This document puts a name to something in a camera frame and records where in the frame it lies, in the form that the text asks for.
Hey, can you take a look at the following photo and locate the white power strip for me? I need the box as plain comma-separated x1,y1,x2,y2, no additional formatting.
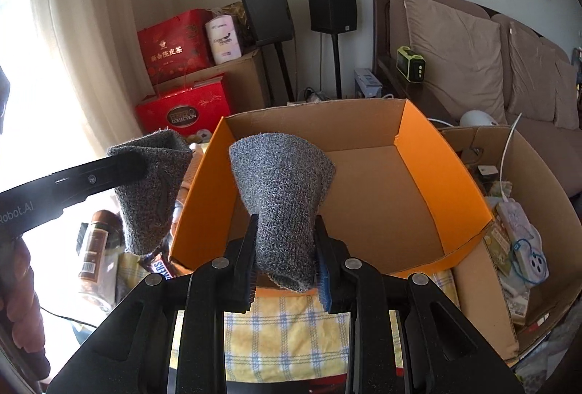
496,200,550,287

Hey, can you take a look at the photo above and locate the grey white box device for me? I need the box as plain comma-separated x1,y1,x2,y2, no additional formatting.
354,68,383,99

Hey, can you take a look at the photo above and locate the red Ferrero gift bag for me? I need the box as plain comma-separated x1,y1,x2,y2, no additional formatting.
135,74,232,137

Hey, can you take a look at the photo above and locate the brown open cardboard box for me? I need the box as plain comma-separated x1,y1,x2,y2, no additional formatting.
442,126,581,361

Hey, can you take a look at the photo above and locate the grey knitted sock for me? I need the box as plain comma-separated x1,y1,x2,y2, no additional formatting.
108,129,192,256
229,132,335,293

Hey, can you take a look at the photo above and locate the left black speaker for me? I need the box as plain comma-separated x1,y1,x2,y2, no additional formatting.
241,0,295,102

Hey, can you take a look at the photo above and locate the Snickers chocolate bar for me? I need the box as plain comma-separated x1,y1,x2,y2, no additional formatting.
150,253,175,280

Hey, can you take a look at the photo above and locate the green portable radio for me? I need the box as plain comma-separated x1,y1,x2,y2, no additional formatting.
395,45,426,83

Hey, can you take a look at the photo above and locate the cream curtain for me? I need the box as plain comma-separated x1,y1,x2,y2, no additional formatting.
32,0,173,153

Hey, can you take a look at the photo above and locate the right black speaker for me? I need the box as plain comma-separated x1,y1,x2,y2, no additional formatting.
308,0,358,99

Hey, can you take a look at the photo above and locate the red tea gift bag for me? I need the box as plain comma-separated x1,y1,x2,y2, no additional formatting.
137,9,214,87

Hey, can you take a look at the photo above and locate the brown sofa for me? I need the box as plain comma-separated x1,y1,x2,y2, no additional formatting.
373,0,581,198

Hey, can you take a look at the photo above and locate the brown lidded glass jar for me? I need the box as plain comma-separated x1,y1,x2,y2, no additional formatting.
79,210,123,284

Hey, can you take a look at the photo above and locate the small black object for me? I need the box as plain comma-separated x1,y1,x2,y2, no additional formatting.
76,223,89,254

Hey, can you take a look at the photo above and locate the black speaker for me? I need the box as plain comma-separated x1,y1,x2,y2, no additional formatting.
241,0,295,102
308,0,358,99

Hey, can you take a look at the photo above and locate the middle beige cushion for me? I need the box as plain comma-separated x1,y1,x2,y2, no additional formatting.
508,21,558,122

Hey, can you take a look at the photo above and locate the orange cardboard fruit box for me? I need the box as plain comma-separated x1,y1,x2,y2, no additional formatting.
170,98,492,277

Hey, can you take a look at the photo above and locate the large brown carton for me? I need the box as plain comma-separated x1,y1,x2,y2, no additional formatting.
157,49,271,113

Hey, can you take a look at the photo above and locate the white round appliance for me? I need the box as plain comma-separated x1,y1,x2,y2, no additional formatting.
459,109,498,127

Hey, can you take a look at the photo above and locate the yellow checkered tablecloth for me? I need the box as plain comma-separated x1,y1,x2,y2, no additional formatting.
115,252,461,383

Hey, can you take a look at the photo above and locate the white pink tissue pack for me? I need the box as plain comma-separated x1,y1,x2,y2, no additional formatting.
205,15,243,65

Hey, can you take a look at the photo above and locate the large beige cushion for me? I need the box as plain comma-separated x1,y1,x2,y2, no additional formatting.
403,0,506,124

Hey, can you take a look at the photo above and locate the person's left hand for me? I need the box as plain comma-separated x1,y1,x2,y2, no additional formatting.
1,240,45,354

